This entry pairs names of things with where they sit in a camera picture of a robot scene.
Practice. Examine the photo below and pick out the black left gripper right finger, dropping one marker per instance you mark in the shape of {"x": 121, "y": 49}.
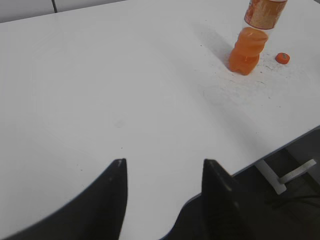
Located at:
{"x": 229, "y": 211}

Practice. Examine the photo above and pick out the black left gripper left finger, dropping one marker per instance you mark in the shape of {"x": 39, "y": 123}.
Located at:
{"x": 97, "y": 213}

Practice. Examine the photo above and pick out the orange bottle cap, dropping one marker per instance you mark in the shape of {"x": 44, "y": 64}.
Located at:
{"x": 282, "y": 58}

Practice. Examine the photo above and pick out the orange drink plastic bottle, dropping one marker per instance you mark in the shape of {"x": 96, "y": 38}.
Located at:
{"x": 259, "y": 20}

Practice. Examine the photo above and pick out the white table leg frame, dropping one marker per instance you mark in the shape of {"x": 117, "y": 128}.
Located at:
{"x": 279, "y": 183}

